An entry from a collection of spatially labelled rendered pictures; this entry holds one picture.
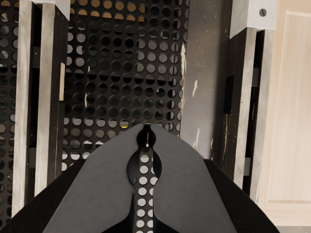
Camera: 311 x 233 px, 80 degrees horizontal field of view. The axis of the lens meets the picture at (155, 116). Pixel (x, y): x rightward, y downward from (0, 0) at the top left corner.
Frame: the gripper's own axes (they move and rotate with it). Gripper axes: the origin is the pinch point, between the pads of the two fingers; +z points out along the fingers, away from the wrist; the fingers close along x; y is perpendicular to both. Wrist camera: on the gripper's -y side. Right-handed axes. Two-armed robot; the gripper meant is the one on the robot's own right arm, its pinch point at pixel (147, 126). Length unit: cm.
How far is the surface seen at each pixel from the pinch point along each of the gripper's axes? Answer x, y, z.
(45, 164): -19.5, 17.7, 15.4
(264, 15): 22.2, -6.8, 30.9
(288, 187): 33.2, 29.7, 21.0
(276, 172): 29.9, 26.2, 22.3
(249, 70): 19.4, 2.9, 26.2
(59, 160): -19.5, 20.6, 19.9
